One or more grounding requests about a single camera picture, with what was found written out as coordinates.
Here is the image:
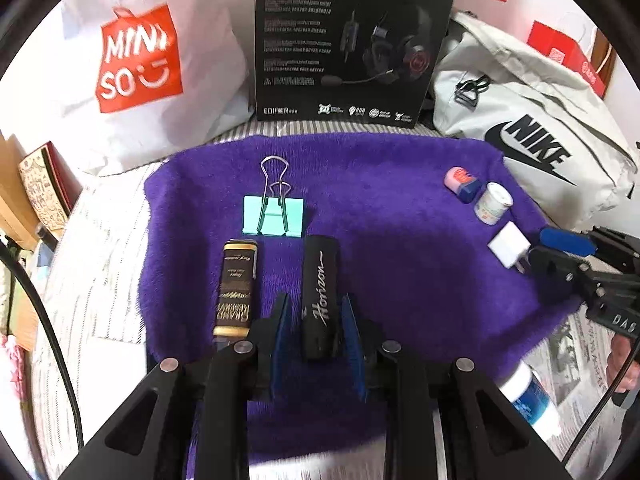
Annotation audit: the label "black cable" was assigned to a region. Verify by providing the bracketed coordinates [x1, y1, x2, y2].
[565, 335, 640, 466]
[0, 240, 83, 461]

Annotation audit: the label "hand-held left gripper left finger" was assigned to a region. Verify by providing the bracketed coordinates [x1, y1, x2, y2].
[57, 292, 293, 480]

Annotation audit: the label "wooden rack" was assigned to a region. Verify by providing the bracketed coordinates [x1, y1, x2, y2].
[0, 130, 41, 251]

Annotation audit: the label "black headset box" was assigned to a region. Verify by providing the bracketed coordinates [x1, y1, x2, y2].
[254, 0, 460, 127]

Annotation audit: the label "white plastic bag orange logo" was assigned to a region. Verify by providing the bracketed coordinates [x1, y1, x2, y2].
[50, 0, 258, 177]

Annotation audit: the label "small blue and pink jar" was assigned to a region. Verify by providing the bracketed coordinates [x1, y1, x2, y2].
[445, 166, 481, 202]

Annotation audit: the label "grey waist bag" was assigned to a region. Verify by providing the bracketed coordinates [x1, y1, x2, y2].
[431, 10, 640, 233]

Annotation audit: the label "pink cloth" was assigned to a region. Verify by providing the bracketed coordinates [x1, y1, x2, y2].
[0, 332, 31, 461]

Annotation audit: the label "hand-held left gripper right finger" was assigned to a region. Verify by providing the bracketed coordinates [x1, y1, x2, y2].
[340, 294, 576, 480]

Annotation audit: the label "white bottle blue label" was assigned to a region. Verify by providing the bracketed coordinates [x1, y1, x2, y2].
[500, 361, 563, 436]

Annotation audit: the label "black and gold tube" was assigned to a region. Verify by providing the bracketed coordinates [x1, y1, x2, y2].
[212, 240, 260, 341]

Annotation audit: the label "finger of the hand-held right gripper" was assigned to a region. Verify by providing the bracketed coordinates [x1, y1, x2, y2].
[540, 226, 599, 257]
[527, 246, 601, 292]

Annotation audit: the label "white charger plug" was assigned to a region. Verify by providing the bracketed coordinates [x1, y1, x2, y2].
[487, 221, 533, 273]

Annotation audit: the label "patterned book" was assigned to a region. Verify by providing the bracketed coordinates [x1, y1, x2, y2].
[18, 142, 83, 233]

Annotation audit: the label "black tube white script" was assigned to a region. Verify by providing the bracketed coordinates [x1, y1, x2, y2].
[300, 234, 343, 361]

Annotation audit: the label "newspaper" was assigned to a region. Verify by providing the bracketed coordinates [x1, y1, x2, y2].
[520, 300, 640, 461]

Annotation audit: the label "red paper bag white handles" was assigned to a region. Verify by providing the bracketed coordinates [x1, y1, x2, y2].
[527, 10, 616, 100]

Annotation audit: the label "green binder clip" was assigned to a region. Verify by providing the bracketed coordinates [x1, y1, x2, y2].
[241, 156, 306, 237]

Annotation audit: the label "purple towel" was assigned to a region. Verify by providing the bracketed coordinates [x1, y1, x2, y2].
[142, 132, 581, 466]

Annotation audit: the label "person's right hand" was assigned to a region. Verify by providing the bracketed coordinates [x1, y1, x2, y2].
[607, 332, 640, 393]

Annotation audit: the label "small white bottle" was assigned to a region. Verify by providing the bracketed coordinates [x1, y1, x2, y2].
[474, 182, 514, 225]

